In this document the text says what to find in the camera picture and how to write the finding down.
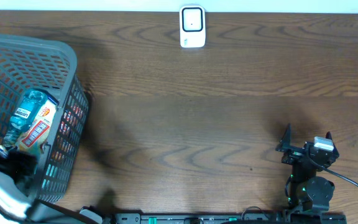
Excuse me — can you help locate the cream snack bag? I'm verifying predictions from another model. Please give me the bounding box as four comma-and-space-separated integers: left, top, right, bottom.
0, 97, 57, 157

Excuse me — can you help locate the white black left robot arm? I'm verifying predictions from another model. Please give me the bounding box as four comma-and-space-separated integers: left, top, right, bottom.
0, 152, 109, 224

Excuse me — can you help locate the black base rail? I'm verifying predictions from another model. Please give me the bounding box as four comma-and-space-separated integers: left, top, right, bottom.
110, 211, 347, 224

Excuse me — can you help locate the grey plastic mesh basket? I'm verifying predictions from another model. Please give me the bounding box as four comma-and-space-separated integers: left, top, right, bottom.
0, 34, 88, 205

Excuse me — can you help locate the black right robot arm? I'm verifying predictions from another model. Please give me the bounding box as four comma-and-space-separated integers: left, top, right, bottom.
275, 125, 339, 220

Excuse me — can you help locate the teal mouthwash bottle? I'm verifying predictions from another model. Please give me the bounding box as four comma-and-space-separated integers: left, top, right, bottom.
2, 89, 48, 147

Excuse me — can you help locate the white barcode scanner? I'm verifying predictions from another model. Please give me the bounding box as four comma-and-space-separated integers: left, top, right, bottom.
179, 5, 206, 48

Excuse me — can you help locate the red Top chocolate bar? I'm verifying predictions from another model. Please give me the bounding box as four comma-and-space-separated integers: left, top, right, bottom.
51, 103, 83, 163

